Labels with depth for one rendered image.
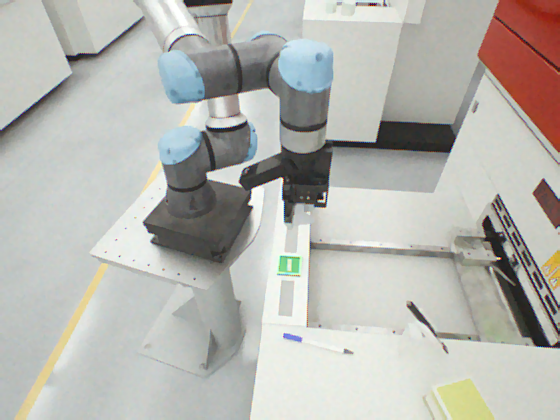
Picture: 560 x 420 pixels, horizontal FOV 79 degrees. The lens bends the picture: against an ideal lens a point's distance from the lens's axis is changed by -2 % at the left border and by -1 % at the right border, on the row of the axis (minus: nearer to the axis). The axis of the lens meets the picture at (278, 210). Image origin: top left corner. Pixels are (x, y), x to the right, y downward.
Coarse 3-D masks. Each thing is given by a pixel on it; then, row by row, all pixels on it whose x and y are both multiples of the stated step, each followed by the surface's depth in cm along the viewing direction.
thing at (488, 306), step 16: (448, 240) 100; (464, 272) 90; (480, 272) 90; (464, 288) 89; (480, 288) 86; (496, 288) 86; (480, 304) 83; (496, 304) 83; (480, 320) 80; (496, 320) 80; (512, 320) 80; (480, 336) 80; (512, 336) 77
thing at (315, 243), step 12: (312, 240) 101; (324, 240) 101; (336, 240) 101; (348, 240) 101; (360, 240) 101; (372, 252) 102; (384, 252) 101; (396, 252) 101; (408, 252) 100; (420, 252) 100; (432, 252) 99; (444, 252) 99
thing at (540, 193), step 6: (540, 186) 80; (546, 186) 78; (534, 192) 82; (540, 192) 80; (546, 192) 78; (540, 198) 79; (546, 198) 77; (552, 198) 76; (540, 204) 79; (546, 204) 77; (552, 204) 75; (558, 204) 74; (546, 210) 77; (552, 210) 75; (558, 210) 74; (552, 216) 75; (558, 216) 74
